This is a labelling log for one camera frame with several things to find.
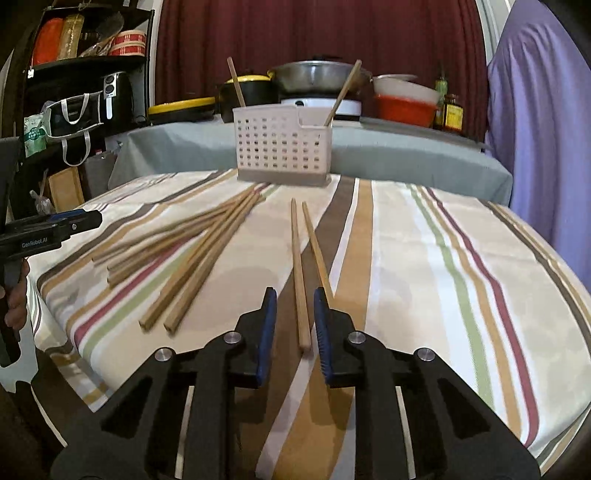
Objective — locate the black pot yellow lid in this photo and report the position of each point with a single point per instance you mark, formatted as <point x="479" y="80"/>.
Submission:
<point x="256" y="90"/>

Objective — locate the yellow electric griddle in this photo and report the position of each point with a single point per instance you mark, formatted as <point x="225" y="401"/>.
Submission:
<point x="193" y="110"/>

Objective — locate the striped tablecloth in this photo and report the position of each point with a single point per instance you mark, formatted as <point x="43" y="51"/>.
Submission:
<point x="413" y="266"/>

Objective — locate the purple fabric cover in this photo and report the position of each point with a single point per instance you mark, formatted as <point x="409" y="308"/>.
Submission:
<point x="539" y="128"/>

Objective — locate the white induction cooker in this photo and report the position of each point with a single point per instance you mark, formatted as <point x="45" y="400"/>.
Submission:
<point x="349" y="110"/>

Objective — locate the steel wok with lid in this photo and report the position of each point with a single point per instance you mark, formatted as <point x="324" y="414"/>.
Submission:
<point x="311" y="77"/>

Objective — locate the person's left hand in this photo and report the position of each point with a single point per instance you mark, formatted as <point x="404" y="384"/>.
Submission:
<point x="16" y="315"/>

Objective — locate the yellowish package on shelf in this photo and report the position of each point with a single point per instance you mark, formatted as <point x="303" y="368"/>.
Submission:
<point x="70" y="36"/>

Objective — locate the sauce jar yellow label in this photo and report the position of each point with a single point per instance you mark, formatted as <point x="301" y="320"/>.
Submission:
<point x="453" y="114"/>

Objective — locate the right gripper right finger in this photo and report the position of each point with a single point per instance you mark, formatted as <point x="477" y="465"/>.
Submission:
<point x="414" y="410"/>

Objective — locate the red colander bowl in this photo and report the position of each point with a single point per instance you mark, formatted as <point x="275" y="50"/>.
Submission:
<point x="407" y="111"/>

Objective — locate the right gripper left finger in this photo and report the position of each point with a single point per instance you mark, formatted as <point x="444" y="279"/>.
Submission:
<point x="175" y="405"/>

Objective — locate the wooden chopstick gripper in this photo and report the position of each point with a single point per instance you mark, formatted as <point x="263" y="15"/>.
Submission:
<point x="235" y="82"/>
<point x="344" y="91"/>

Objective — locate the white bowl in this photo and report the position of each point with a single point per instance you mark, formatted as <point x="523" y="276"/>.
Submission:
<point x="402" y="86"/>

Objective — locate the red package on shelf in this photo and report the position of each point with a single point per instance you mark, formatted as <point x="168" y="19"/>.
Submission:
<point x="47" y="42"/>

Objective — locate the grey-green table cover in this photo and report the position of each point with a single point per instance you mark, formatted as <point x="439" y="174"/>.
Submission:
<point x="360" y="150"/>

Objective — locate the dark green oil bottle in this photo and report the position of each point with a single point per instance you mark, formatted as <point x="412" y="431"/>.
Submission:
<point x="442" y="87"/>

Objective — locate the wooden chopstick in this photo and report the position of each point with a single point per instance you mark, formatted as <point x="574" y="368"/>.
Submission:
<point x="301" y="305"/>
<point x="194" y="283"/>
<point x="171" y="290"/>
<point x="143" y="244"/>
<point x="152" y="258"/>
<point x="323" y="275"/>
<point x="206" y="215"/>

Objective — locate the black shelf unit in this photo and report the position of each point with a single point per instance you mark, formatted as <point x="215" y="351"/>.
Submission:
<point x="29" y="89"/>

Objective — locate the red striped round boxes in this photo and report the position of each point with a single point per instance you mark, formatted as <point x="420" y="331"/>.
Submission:
<point x="129" y="43"/>

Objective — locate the black white tote bag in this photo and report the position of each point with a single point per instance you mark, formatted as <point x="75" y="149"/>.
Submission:
<point x="71" y="118"/>

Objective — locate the dark red curtain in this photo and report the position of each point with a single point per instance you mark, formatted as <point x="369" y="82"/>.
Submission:
<point x="426" y="38"/>

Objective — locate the white perforated utensil holder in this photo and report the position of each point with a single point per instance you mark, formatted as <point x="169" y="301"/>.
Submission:
<point x="283" y="144"/>

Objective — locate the green packet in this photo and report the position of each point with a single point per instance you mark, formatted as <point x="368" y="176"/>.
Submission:
<point x="34" y="135"/>

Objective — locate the black air fryer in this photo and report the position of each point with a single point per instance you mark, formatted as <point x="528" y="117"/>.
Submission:
<point x="117" y="101"/>

